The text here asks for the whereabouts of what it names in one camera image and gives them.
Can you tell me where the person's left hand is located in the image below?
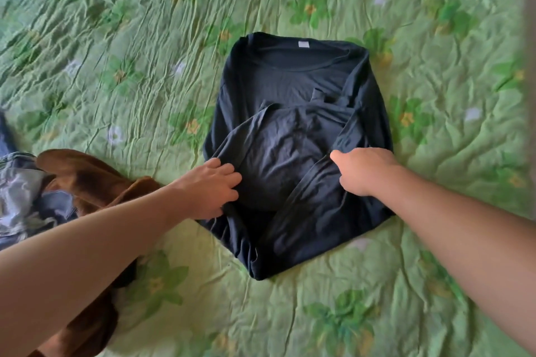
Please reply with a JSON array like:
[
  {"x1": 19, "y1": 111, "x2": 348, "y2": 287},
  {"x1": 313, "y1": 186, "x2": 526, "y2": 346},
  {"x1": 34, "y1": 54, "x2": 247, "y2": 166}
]
[{"x1": 175, "y1": 158, "x2": 243, "y2": 221}]

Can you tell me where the person's right hand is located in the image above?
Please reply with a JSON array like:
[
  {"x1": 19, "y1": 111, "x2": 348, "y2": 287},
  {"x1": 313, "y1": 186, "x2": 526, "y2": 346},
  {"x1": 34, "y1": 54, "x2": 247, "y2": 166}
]
[{"x1": 329, "y1": 146, "x2": 399, "y2": 197}]

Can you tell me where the dark navy clothes pile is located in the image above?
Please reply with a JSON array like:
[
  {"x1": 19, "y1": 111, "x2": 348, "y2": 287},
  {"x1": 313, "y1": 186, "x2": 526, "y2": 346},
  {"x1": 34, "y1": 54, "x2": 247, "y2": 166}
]
[{"x1": 197, "y1": 32, "x2": 396, "y2": 281}]

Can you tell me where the brown fleece garment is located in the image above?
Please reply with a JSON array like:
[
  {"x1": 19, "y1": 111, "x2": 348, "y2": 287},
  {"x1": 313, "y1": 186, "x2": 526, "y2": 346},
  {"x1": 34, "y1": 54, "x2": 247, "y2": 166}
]
[{"x1": 27, "y1": 148, "x2": 162, "y2": 357}]

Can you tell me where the person's right forearm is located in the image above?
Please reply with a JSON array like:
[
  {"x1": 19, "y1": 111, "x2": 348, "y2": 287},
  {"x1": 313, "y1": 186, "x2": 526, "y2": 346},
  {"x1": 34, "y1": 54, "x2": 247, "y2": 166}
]
[{"x1": 368, "y1": 162, "x2": 536, "y2": 353}]

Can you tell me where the person's left forearm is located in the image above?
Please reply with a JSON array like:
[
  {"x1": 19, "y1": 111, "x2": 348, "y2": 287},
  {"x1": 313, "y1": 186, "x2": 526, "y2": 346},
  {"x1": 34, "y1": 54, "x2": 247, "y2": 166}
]
[{"x1": 0, "y1": 183, "x2": 198, "y2": 357}]

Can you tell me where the green floral bedsheet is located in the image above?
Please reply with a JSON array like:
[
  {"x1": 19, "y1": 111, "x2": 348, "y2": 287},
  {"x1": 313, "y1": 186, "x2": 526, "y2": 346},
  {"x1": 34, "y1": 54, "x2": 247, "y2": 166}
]
[{"x1": 0, "y1": 0, "x2": 536, "y2": 357}]

